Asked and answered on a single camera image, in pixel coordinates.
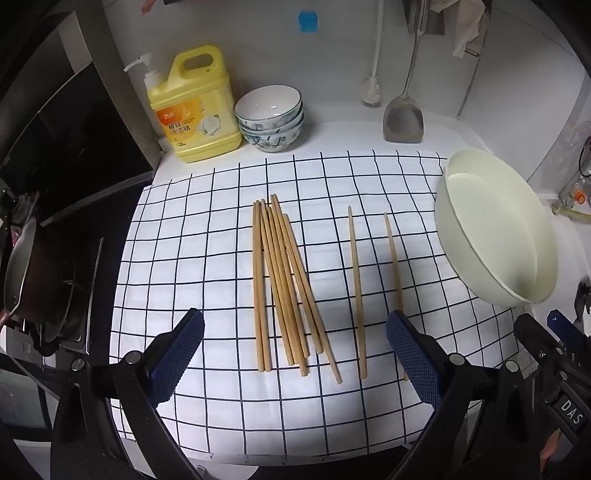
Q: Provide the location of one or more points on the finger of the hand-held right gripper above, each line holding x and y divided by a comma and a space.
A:
538, 344
572, 334

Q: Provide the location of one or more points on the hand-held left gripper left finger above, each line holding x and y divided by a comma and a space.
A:
178, 353

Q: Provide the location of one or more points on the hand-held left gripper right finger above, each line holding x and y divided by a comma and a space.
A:
413, 362

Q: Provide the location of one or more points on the single wooden chopstick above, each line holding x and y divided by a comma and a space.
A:
391, 258
356, 286

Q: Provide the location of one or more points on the pile of wooden chopsticks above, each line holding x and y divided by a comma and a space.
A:
277, 286

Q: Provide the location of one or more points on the large white bowl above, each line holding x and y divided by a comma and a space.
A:
494, 221

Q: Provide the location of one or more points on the white black checked cloth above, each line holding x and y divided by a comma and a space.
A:
207, 258

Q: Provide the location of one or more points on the black gas stove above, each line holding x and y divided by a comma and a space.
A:
78, 323

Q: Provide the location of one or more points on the orange knob gas regulator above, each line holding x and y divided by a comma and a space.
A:
578, 196

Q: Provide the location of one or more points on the brown cooking pot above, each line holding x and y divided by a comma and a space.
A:
37, 272

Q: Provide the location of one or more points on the yellow detergent jug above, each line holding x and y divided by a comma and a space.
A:
198, 120

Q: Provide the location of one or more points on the metal spatula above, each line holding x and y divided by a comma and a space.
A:
403, 120

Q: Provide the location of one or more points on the white dish brush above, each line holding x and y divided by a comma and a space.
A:
371, 90

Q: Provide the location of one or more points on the pink dish cloth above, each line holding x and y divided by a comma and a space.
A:
464, 32

